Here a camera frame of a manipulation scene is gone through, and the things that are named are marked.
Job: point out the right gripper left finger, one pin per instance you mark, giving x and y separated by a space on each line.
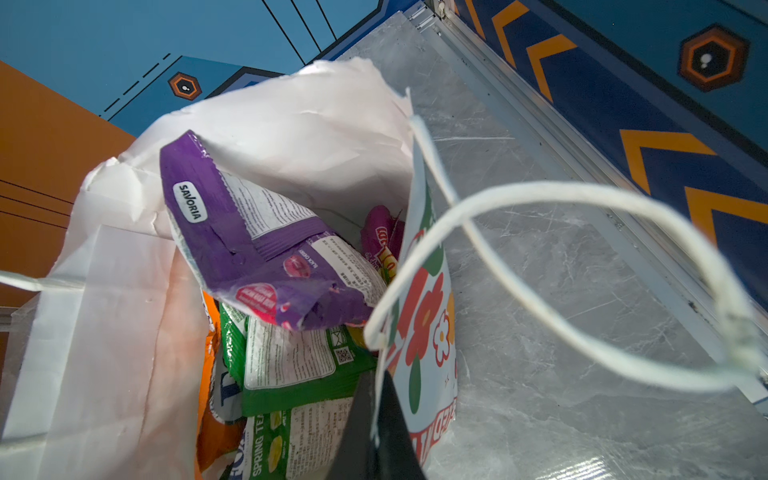
355 458

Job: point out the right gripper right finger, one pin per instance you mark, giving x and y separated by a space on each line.
396 458

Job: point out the green white snack bag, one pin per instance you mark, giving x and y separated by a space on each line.
285 396

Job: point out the orange Fox's candy bag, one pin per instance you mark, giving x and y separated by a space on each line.
220 419

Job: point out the purple grape candy bag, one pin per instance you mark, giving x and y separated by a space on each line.
381 240

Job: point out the purple Fox's candy bag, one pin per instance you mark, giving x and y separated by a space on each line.
260 252

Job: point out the white paper bag with flower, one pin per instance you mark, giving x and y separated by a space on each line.
109 383

